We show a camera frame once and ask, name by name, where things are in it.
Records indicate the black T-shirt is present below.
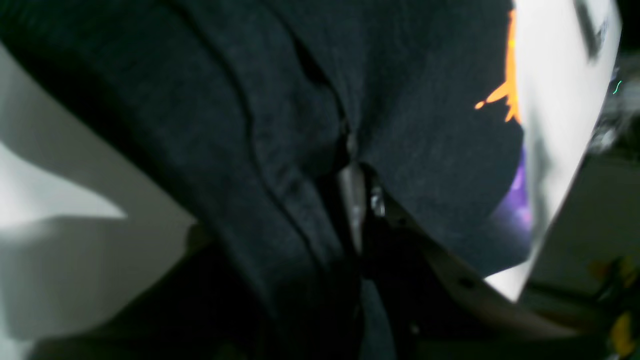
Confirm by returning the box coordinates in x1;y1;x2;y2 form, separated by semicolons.
1;0;531;360

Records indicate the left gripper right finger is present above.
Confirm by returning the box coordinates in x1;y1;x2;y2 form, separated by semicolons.
340;162;601;360

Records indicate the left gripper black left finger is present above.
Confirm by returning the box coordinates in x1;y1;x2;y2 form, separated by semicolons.
30;244;281;360

